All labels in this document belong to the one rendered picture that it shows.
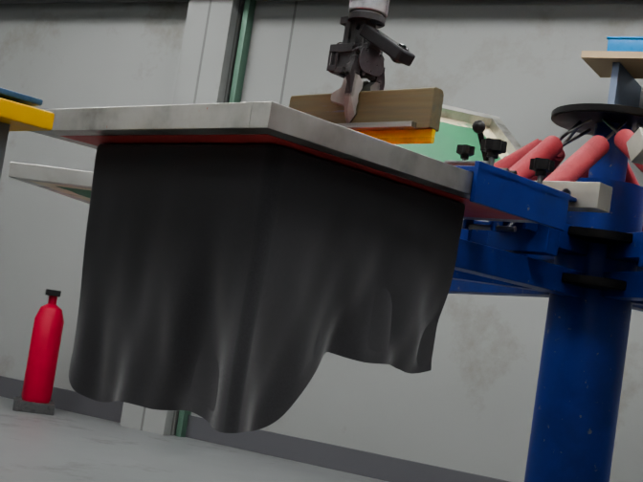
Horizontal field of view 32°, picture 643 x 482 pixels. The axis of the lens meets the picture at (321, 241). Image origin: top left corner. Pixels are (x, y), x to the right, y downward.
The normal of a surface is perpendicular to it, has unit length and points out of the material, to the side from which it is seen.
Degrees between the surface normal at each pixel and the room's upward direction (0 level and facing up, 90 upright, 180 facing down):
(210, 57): 90
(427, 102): 89
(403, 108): 89
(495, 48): 90
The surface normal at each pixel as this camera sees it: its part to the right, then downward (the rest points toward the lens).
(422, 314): 0.89, 0.17
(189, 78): -0.47, -0.14
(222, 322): -0.85, -0.06
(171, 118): -0.66, -0.16
